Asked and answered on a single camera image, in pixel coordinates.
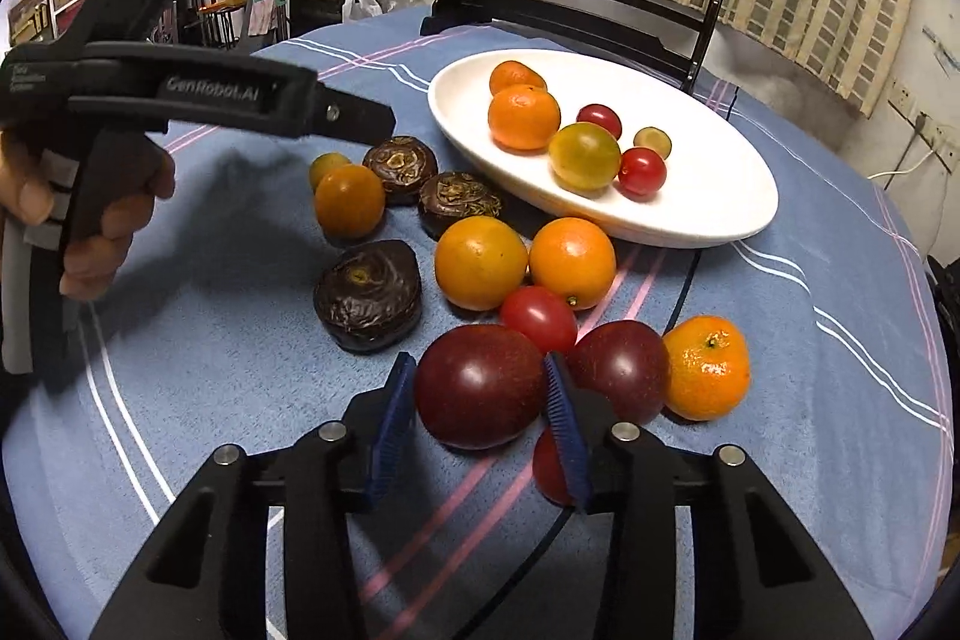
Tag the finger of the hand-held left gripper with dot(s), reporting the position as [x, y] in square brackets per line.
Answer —
[360, 111]

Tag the person's left hand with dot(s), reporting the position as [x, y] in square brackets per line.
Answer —
[120, 220]

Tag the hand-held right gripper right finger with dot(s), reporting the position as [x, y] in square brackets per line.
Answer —
[564, 430]

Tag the small greenish cherry tomato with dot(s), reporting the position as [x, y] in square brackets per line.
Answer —
[654, 139]

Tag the white plastic bag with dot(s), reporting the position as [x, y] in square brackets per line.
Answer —
[364, 6]

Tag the white wall sockets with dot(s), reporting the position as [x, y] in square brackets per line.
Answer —
[930, 126]

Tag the smooth orange mandarin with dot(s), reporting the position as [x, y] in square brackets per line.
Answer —
[524, 117]

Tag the large dark red plum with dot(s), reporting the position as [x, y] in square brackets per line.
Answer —
[480, 385]

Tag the blue striped tablecloth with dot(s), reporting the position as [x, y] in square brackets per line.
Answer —
[787, 385]

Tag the round orange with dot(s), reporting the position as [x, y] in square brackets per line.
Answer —
[481, 262]
[572, 261]

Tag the white oval plate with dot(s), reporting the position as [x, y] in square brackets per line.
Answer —
[697, 190]

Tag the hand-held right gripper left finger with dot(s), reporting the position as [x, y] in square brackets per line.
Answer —
[390, 430]

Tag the green-yellow tomato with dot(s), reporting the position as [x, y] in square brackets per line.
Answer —
[584, 156]

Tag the dimpled orange mandarin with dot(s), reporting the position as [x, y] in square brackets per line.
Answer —
[706, 368]

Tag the large dark passion fruit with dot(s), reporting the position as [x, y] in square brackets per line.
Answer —
[367, 302]

